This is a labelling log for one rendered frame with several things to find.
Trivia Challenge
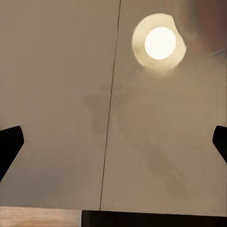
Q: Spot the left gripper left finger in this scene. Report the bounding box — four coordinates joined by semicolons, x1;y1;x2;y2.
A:
0;126;24;182

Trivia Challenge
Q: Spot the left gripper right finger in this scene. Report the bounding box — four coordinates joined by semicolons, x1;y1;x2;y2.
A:
212;125;227;163

